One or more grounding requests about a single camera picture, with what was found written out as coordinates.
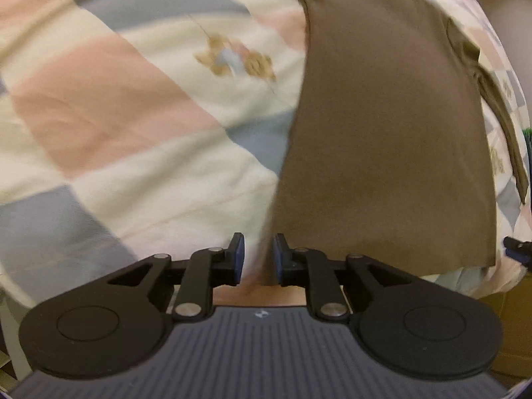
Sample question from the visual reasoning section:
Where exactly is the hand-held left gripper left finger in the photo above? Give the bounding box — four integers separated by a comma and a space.
107, 233, 246, 322

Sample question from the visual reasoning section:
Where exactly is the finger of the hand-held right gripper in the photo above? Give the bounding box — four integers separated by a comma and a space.
503, 236, 532, 265

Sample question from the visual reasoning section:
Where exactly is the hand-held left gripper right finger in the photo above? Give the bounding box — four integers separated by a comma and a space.
272, 233, 417, 322

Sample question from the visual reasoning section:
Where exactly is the brown shirt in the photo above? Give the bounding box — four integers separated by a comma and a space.
266, 0, 530, 288

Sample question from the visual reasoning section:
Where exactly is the pastel patchwork bear quilt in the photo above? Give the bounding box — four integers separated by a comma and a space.
0, 0, 532, 313

